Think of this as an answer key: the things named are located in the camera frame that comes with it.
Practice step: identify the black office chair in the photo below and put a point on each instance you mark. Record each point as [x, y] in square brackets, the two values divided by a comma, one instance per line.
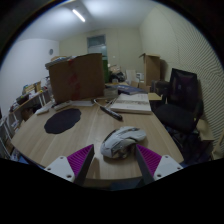
[178, 110]

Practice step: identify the white and black computer mouse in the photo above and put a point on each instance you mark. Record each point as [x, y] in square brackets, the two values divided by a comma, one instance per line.
[120, 141]

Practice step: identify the tall open cardboard box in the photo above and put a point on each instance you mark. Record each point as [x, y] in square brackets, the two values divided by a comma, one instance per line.
[151, 68]

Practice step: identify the cluttered shelf unit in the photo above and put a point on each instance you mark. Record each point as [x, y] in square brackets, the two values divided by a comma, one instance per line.
[23, 106]

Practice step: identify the white open book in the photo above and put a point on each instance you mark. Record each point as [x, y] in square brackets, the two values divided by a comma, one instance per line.
[131, 103]

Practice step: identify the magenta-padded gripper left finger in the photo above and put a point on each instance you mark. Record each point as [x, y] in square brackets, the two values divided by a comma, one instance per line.
[77, 160]

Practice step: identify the small flat white box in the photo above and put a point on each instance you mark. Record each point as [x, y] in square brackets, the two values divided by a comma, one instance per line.
[42, 110]

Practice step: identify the large brown cardboard box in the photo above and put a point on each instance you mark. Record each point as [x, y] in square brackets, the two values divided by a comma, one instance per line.
[78, 77]

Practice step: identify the white remote control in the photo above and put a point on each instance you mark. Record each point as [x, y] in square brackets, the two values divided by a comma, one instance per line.
[62, 105]

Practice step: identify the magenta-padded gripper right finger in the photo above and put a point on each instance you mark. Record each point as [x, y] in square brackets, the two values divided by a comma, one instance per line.
[151, 160]

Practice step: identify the black cloud-shaped mouse pad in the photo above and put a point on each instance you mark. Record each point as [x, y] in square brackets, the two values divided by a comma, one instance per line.
[62, 121]

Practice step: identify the grey door window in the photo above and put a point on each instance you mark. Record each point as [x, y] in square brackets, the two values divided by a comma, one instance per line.
[97, 45]

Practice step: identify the round wall clock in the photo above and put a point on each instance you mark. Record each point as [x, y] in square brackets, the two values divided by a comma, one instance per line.
[51, 51]

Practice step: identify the black marker pen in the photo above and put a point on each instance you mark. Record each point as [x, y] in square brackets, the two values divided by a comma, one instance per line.
[111, 113]

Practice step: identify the dark blue book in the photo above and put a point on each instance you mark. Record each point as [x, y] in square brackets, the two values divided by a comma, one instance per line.
[128, 89]

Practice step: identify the ceiling tube light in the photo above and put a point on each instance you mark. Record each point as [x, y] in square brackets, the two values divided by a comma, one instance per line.
[78, 15]

